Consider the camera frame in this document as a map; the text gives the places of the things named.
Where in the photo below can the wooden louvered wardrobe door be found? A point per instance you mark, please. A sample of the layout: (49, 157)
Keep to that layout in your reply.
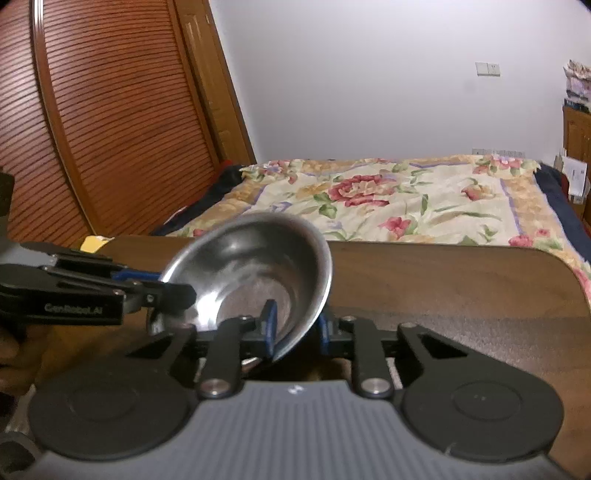
(129, 115)
(23, 138)

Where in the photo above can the white wall switch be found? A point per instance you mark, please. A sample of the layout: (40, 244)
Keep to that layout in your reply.
(487, 68)

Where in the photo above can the stainless steel bowl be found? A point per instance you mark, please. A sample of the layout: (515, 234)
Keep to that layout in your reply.
(244, 263)

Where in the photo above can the yellow plush toy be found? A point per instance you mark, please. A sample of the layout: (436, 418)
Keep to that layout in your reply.
(94, 243)

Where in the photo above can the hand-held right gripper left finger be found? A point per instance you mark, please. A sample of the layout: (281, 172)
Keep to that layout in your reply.
(270, 323)

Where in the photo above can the pile of papers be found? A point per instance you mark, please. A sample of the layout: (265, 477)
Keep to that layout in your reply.
(577, 81)

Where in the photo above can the wooden wardrobe frame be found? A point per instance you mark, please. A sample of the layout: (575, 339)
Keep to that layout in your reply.
(217, 78)

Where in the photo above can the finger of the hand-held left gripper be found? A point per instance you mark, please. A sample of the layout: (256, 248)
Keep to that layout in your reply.
(161, 290)
(92, 263)

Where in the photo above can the wooden cabinet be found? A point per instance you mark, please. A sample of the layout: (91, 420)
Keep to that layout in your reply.
(577, 147)

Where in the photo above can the white wall outlet strip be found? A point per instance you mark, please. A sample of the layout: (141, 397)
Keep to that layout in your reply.
(497, 151)

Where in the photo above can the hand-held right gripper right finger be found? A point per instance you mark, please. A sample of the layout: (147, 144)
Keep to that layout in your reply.
(324, 336)

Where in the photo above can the floral blanket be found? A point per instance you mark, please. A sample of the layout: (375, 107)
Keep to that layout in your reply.
(392, 198)

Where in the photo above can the navy bed sheet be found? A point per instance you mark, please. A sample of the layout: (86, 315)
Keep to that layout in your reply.
(568, 207)

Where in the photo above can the dark cloth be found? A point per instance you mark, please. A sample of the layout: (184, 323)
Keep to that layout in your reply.
(217, 182)

